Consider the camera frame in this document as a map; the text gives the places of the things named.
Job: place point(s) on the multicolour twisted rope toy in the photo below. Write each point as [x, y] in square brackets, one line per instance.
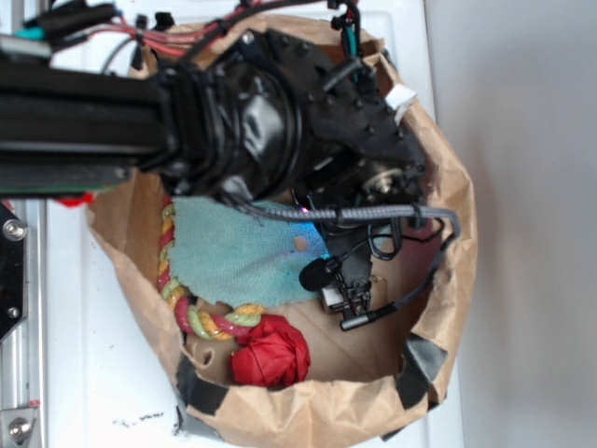
[188, 315]

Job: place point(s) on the small black microphone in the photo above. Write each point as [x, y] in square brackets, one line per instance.
[319, 274]

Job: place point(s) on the black mounting bracket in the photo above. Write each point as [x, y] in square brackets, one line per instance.
[13, 233]

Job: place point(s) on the aluminium frame rail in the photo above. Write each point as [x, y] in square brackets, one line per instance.
[24, 417]

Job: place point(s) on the light blue terry cloth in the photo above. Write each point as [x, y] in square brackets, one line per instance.
[223, 255]

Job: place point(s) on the crumpled red cloth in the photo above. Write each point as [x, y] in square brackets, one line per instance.
[271, 354]

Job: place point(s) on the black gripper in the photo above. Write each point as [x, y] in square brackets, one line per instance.
[313, 140]

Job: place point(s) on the brown paper bag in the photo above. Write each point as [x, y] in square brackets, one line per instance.
[362, 384]

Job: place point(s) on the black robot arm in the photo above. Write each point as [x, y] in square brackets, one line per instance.
[64, 133]

